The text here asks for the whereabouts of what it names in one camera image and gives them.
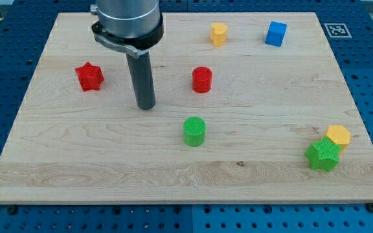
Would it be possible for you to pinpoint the green star block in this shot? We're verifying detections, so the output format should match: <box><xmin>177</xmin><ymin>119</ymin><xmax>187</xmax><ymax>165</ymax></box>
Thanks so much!
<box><xmin>305</xmin><ymin>136</ymin><xmax>343</xmax><ymax>172</ymax></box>

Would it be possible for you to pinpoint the red cylinder block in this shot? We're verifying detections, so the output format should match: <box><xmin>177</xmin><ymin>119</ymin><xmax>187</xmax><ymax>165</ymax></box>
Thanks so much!
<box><xmin>192</xmin><ymin>66</ymin><xmax>212</xmax><ymax>93</ymax></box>

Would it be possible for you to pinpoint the blue cube block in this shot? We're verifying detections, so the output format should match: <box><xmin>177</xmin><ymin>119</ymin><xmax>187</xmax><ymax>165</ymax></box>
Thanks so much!
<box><xmin>265</xmin><ymin>21</ymin><xmax>287</xmax><ymax>47</ymax></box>

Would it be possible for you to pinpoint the red star block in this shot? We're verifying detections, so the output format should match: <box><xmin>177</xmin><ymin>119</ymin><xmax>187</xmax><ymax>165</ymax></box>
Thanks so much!
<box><xmin>74</xmin><ymin>62</ymin><xmax>104</xmax><ymax>92</ymax></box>

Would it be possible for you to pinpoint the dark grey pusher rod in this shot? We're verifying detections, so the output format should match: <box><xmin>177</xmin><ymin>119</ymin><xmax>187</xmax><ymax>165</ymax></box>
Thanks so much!
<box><xmin>126</xmin><ymin>52</ymin><xmax>155</xmax><ymax>110</ymax></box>

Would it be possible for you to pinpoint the yellow hexagon block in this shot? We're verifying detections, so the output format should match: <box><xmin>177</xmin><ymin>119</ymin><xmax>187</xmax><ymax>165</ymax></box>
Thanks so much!
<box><xmin>325</xmin><ymin>125</ymin><xmax>352</xmax><ymax>153</ymax></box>

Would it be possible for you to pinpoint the white fiducial marker tag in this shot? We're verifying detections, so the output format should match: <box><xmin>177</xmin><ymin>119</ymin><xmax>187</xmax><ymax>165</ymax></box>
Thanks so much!
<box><xmin>324</xmin><ymin>23</ymin><xmax>352</xmax><ymax>38</ymax></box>

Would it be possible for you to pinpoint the green cylinder block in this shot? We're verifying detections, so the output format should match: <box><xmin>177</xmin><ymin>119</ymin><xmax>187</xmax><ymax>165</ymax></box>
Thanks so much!
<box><xmin>183</xmin><ymin>116</ymin><xmax>207</xmax><ymax>147</ymax></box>

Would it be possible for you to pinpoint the wooden board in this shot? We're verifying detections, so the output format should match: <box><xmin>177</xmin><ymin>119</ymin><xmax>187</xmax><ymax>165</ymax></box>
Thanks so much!
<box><xmin>0</xmin><ymin>12</ymin><xmax>373</xmax><ymax>205</ymax></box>

